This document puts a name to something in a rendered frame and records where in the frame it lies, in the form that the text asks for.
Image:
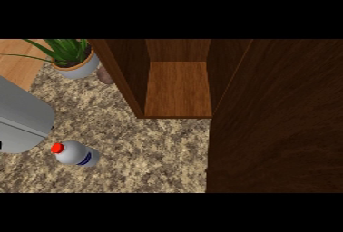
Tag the brown wooden cabinet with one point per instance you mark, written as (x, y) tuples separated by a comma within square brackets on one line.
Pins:
[(177, 87)]

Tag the dark wooden cabinet door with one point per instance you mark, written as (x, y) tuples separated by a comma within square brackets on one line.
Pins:
[(282, 120)]

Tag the red-capped water bottle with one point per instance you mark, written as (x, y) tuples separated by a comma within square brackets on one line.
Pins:
[(75, 153)]

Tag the small brown round object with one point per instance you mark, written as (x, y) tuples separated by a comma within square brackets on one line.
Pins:
[(106, 75)]

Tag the potted green plant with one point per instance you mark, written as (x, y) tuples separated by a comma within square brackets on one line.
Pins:
[(75, 59)]

